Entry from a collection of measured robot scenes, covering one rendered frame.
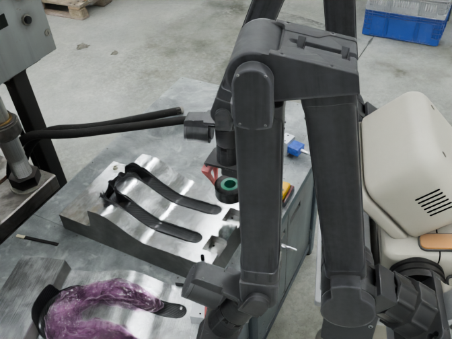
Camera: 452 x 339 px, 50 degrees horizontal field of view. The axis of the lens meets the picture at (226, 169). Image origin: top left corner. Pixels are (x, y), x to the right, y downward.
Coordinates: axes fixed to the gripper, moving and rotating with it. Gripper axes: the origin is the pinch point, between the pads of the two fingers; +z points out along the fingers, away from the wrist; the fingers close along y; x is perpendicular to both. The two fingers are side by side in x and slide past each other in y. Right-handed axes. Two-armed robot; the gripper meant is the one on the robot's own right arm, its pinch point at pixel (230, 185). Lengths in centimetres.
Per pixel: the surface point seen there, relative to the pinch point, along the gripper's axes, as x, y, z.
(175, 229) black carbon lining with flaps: 9.2, 12.7, 11.9
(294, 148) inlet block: -38.8, -6.8, 15.5
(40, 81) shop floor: -159, 225, 102
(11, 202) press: 9, 73, 22
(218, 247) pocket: 9.8, 0.0, 13.5
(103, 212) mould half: 14.3, 30.7, 6.8
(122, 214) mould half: 12.1, 26.7, 8.1
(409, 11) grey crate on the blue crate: -298, -26, 74
